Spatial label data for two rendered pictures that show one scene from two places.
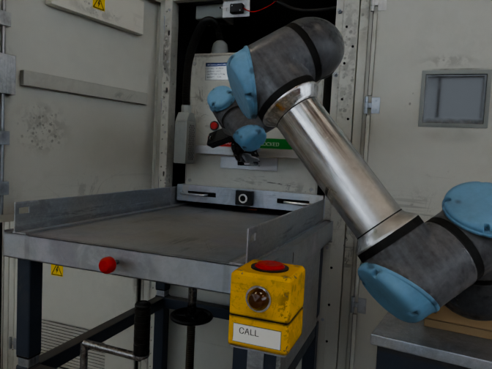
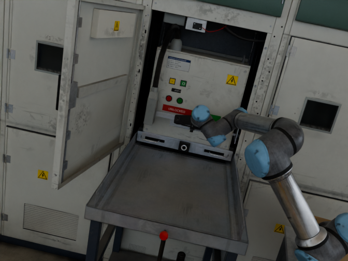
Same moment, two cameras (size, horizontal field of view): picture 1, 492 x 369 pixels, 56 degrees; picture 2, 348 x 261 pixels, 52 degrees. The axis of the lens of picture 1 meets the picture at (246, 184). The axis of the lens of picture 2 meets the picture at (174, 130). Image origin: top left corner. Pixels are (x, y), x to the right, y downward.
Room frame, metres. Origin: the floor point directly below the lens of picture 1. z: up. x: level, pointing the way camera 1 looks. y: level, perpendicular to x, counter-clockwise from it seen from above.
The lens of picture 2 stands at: (-0.15, 0.64, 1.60)
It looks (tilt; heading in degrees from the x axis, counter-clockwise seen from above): 19 degrees down; 342
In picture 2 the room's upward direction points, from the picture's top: 11 degrees clockwise
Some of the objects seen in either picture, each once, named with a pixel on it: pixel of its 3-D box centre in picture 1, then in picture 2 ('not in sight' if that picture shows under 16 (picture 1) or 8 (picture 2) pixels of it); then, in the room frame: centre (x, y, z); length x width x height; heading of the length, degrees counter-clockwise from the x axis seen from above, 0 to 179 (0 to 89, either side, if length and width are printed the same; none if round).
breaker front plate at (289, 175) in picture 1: (250, 124); (193, 102); (1.58, 0.00, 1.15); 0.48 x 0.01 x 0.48; 69
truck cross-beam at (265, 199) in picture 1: (247, 197); (184, 144); (1.60, -0.01, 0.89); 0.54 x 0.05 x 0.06; 69
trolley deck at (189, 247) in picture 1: (195, 235); (174, 188); (1.23, 0.13, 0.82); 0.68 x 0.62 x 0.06; 159
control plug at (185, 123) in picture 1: (185, 138); (151, 107); (1.59, 0.22, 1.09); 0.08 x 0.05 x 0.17; 159
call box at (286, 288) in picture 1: (267, 304); not in sight; (0.60, -0.04, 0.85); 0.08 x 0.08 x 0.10; 69
